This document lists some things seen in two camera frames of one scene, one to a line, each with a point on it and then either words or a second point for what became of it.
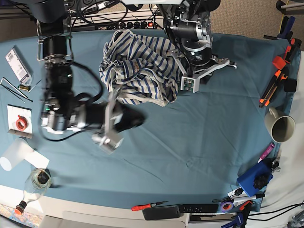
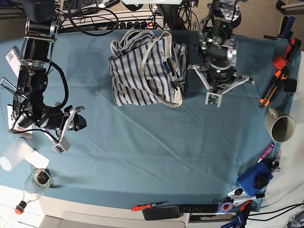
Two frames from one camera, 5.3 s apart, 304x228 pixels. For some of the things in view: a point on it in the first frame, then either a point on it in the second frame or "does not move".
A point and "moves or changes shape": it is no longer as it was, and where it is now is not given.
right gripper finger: (126, 116) to (80, 122)
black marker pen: (258, 196) does not move
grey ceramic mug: (280, 128) does not move
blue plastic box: (246, 180) does not move
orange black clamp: (295, 44) does not move
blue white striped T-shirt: (139, 69) moves or changes shape
